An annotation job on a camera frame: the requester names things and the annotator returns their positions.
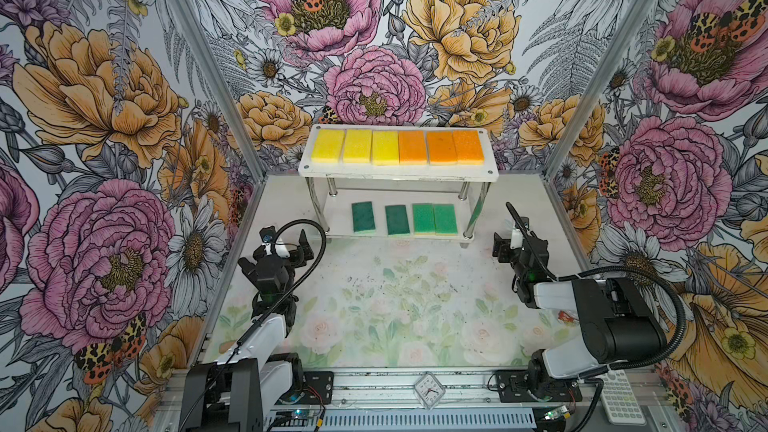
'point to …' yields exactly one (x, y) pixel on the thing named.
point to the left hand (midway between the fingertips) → (289, 242)
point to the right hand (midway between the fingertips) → (508, 241)
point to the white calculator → (619, 401)
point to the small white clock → (429, 390)
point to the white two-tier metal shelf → (399, 181)
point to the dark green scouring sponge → (397, 220)
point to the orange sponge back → (412, 147)
